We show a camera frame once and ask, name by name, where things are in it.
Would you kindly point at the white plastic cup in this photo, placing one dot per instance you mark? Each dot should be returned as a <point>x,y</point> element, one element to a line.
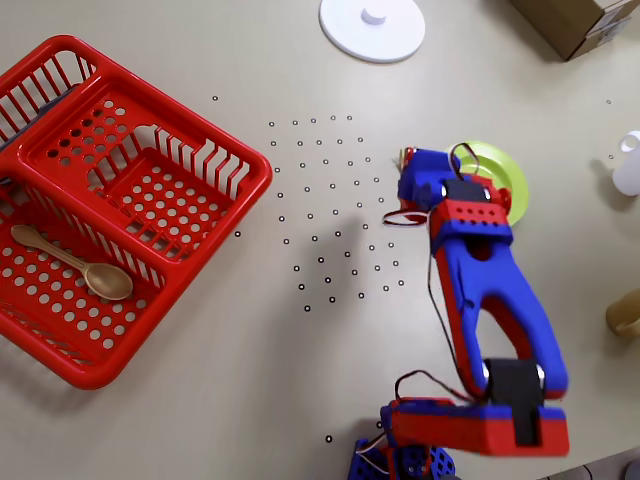
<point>629,172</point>

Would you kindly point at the red plastic dish basket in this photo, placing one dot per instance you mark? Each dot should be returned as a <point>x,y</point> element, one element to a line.
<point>150,235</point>

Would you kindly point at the blue gripper with motor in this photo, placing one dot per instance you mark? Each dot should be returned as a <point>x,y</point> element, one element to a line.
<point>406,199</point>

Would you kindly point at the tan wooden spoon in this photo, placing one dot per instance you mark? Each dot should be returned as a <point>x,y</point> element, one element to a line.
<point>107,282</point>

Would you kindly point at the white round disc base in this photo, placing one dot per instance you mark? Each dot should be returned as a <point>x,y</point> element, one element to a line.
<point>372,40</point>

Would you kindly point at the brown cardboard box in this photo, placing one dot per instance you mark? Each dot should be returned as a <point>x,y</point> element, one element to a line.
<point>560,20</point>

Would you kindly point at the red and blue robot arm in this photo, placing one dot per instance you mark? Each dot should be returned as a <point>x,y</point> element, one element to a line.
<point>500,280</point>

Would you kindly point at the lime green plastic plate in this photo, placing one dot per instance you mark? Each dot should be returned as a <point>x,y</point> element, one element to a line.
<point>500,165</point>

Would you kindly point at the tan plastic cup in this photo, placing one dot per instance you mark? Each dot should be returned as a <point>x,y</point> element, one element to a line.
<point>627,312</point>

